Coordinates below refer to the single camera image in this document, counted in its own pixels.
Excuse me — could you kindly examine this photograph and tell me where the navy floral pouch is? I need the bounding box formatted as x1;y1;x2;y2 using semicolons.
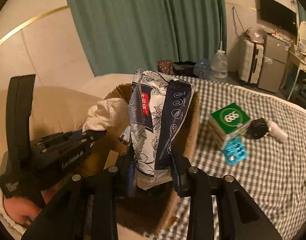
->
129;69;195;190

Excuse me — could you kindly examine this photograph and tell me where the green white medicine box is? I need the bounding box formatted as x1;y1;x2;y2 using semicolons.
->
209;102;252;150

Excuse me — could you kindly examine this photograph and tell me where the green curtain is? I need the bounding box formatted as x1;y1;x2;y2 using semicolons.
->
67;0;227;76

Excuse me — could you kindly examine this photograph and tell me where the large water bottle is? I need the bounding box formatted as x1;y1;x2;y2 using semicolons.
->
210;50;228;82

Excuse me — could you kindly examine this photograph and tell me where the blue pill blister pack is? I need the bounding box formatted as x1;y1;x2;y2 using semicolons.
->
222;138;248;166

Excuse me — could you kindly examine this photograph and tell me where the person's left hand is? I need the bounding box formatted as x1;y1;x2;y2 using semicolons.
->
3;189;48;225

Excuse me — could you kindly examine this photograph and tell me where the black wall television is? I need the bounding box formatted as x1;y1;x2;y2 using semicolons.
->
259;0;297;36

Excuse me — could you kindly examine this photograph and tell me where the cream scrunchie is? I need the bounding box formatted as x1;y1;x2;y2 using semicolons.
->
82;98;129;132

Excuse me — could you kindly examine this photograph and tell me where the white suitcase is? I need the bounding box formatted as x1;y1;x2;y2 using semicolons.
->
238;40;264;84

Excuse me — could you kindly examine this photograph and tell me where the silver mini fridge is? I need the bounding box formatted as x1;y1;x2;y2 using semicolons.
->
257;34;289;93

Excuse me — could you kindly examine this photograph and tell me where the oval vanity mirror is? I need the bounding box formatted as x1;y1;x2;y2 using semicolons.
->
298;21;306;53

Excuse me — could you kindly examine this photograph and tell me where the checkered bed sheet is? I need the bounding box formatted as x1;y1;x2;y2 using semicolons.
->
188;77;306;239

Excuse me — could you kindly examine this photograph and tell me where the white dressing table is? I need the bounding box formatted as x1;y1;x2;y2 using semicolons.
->
280;52;306;101

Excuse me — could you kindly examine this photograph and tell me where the brown cardboard box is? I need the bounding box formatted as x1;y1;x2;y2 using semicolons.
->
75;82;201;237

